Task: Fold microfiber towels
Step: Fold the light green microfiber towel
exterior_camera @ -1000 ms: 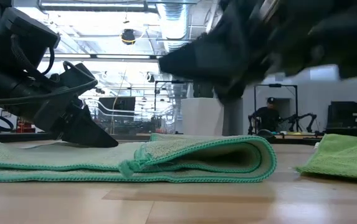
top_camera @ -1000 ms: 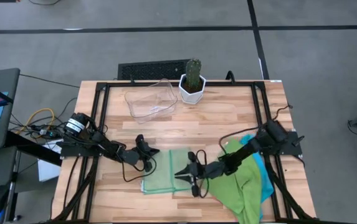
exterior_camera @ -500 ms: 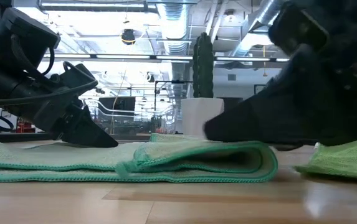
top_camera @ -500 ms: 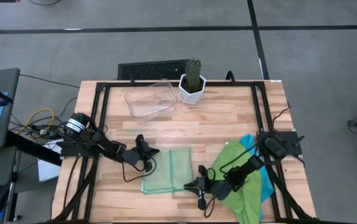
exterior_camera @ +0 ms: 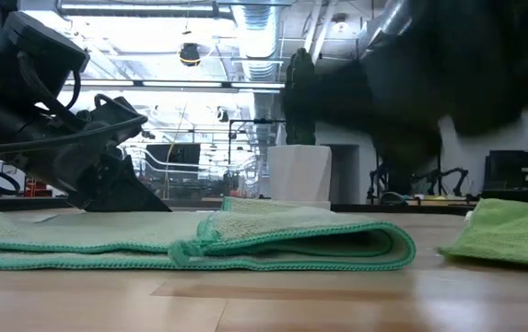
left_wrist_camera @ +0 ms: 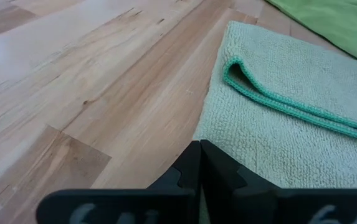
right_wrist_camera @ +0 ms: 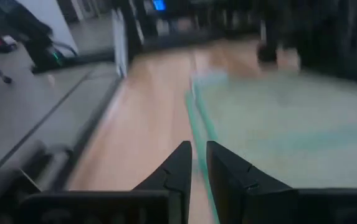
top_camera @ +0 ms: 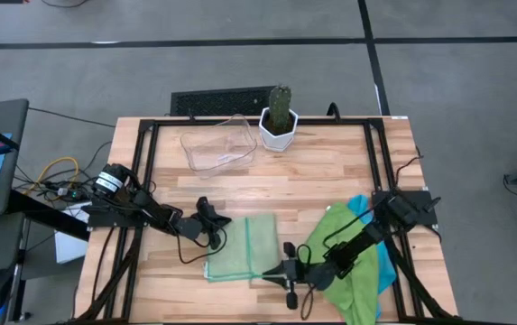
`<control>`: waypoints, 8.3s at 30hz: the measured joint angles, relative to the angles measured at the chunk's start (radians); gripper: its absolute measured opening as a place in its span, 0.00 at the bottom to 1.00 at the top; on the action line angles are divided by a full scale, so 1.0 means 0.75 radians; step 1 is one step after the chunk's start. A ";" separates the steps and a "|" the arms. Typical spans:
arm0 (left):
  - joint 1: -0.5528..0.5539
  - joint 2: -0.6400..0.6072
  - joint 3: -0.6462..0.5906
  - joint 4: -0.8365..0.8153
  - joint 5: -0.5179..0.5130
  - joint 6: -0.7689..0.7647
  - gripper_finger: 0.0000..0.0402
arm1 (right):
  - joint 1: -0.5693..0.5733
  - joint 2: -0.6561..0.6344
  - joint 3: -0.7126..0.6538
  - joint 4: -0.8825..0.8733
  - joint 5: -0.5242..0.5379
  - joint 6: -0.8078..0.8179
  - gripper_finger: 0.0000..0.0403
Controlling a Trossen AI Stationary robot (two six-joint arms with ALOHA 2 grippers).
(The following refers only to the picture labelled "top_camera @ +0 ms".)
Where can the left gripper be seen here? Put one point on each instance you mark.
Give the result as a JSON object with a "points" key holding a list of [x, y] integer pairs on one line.
{"points": [[193, 228]]}

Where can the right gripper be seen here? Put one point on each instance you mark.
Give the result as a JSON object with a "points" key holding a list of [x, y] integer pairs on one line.
{"points": [[316, 274]]}

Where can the bright green microfiber towel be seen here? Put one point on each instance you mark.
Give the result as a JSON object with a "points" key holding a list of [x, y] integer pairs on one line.
{"points": [[357, 289]]}

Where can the blue microfiber towel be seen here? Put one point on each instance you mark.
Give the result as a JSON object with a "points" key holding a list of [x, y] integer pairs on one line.
{"points": [[386, 271]]}

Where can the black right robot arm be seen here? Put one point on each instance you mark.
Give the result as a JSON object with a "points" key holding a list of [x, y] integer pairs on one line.
{"points": [[357, 246]]}

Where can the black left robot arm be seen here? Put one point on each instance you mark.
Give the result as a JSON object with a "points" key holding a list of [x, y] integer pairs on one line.
{"points": [[120, 198]]}

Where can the clear plastic bin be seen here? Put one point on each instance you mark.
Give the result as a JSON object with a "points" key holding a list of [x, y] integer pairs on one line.
{"points": [[217, 149]]}

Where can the white plant pot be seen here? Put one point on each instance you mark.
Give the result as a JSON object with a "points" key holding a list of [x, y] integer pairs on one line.
{"points": [[278, 141]]}

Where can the green cactus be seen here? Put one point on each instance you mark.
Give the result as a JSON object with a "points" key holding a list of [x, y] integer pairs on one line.
{"points": [[280, 106]]}

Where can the white box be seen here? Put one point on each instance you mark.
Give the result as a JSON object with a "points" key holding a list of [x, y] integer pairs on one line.
{"points": [[71, 239]]}

